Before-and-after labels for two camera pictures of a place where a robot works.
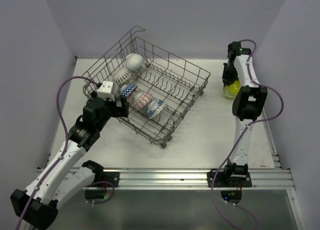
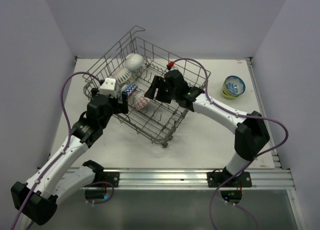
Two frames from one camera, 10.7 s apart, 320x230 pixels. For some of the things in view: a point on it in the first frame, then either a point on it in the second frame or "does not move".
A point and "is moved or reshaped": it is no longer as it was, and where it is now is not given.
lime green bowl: x=235 y=88 -> x=227 y=94
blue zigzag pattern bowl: x=127 y=90 does not move
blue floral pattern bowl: x=155 y=109 is moved or reshaped
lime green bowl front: x=227 y=94 does not move
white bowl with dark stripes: x=120 y=75 does not move
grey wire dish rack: x=164 y=90 does not move
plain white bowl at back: x=133 y=61 does not move
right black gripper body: x=229 y=73 -> x=172 y=94
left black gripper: x=118 y=111 does not move
